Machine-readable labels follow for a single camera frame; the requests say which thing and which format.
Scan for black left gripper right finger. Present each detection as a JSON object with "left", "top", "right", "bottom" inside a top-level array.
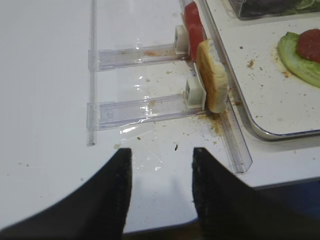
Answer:
[{"left": 191, "top": 147, "right": 320, "bottom": 240}]

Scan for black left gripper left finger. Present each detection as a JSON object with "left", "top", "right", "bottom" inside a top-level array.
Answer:
[{"left": 0, "top": 148, "right": 132, "bottom": 240}]

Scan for white bread pusher block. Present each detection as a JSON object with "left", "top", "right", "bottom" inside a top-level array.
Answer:
[{"left": 184, "top": 62, "right": 207, "bottom": 111}]

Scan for white bread slice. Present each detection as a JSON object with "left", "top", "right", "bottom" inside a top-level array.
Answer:
[{"left": 196, "top": 39, "right": 229, "bottom": 114}]

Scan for green lettuce leaf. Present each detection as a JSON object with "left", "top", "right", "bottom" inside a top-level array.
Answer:
[{"left": 277, "top": 32, "right": 320, "bottom": 88}]

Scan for red tomato slices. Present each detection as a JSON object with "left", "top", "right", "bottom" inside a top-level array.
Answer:
[{"left": 184, "top": 1, "right": 205, "bottom": 62}]

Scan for white tomato pusher block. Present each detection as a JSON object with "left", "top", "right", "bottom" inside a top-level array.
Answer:
[{"left": 173, "top": 12, "right": 189, "bottom": 55}]

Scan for tomato slice on lettuce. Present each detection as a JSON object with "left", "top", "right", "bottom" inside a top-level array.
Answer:
[{"left": 296, "top": 29, "right": 320, "bottom": 63}]

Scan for clear acrylic left rack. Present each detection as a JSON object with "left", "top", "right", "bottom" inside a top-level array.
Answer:
[{"left": 86, "top": 0, "right": 253, "bottom": 174}]

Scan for metal baking tray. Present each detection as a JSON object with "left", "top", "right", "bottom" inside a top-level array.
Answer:
[{"left": 204, "top": 0, "right": 320, "bottom": 140}]

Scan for clear plastic salad container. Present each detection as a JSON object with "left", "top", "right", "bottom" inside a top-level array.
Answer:
[{"left": 229, "top": 0, "right": 320, "bottom": 20}]

